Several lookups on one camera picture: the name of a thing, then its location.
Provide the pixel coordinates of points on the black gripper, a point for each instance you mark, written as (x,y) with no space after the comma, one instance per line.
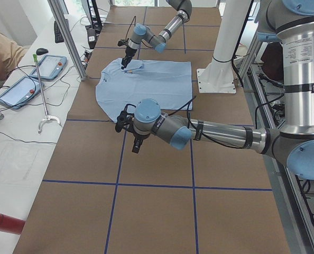
(139,135)
(129,53)

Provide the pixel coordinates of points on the light blue t-shirt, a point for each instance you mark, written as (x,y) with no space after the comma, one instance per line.
(167,82)

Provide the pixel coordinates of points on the black power adapter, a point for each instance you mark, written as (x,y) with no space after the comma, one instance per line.
(91,37)

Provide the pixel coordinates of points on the black keyboard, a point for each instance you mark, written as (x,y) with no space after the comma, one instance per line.
(58,37)

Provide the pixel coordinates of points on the far blue teach pendant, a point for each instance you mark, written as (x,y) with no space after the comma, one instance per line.
(50,66)

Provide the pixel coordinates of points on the blue teach pendant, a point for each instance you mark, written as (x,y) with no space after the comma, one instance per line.
(50,66)
(20,93)

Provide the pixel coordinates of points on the black computer mouse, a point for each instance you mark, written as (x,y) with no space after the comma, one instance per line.
(41,51)

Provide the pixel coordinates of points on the near blue teach pendant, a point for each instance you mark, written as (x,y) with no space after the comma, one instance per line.
(20,93)

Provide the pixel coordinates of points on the person in beige shirt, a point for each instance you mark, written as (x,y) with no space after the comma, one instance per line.
(10,56)

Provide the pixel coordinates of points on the red cylinder bottle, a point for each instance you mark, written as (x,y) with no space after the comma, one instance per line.
(10,224)

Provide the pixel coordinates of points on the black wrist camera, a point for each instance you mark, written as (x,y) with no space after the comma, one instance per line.
(122,42)
(125,120)

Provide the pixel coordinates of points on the white camera mast pedestal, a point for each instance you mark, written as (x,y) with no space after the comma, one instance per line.
(218,76)

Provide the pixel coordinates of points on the aluminium frame post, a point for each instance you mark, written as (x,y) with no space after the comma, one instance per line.
(68,39)

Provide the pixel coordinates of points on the green handled reacher grabber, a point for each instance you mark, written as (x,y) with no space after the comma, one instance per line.
(47,117)

